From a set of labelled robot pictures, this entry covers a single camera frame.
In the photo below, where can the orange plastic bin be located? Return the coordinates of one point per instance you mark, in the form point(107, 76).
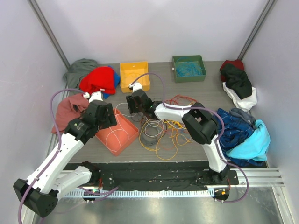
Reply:
point(117, 138)

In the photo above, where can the blue striped cloth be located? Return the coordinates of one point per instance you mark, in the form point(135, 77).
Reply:
point(235, 132)

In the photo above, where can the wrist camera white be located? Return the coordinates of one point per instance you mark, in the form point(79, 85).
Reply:
point(94, 96)
point(135, 86)

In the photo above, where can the slotted cable duct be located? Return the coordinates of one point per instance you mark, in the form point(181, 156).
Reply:
point(78, 193)

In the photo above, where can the yellow plastic bin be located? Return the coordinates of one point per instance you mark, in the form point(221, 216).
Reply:
point(130, 72)

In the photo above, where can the dark red cloth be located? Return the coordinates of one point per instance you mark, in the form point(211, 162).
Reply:
point(236, 63)

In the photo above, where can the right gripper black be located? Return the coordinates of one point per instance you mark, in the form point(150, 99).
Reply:
point(131, 107)

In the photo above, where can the grey blue cloth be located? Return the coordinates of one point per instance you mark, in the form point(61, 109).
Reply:
point(245, 116)

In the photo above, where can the green plastic bin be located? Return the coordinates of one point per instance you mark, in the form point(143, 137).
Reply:
point(188, 69)

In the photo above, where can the blue cloth under red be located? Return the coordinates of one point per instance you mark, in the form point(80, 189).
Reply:
point(116, 83)

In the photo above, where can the right aluminium corner post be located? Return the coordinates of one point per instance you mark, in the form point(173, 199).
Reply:
point(256, 28)

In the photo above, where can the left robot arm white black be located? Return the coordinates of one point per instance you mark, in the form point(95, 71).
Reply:
point(42, 190)

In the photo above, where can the black cloth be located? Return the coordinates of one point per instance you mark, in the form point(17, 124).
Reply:
point(237, 80)

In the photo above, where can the left aluminium corner post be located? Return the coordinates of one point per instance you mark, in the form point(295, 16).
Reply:
point(45, 25)

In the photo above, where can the white cloth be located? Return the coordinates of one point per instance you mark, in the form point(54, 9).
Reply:
point(245, 104)

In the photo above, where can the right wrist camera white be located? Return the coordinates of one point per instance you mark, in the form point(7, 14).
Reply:
point(135, 86)

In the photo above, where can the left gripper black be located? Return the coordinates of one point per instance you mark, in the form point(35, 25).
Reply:
point(110, 120)

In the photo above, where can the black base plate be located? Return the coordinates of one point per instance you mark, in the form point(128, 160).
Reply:
point(158, 176)

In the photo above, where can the pink cloth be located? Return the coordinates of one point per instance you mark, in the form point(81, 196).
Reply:
point(68, 109)

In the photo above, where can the aluminium corner post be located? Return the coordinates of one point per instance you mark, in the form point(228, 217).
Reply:
point(256, 28)
point(45, 25)

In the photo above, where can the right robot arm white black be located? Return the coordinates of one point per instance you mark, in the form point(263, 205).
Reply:
point(199, 122)

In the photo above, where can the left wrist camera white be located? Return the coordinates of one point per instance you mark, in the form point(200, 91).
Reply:
point(94, 96)

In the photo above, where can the light blue cloth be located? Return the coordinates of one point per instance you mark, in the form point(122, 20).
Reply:
point(254, 147)

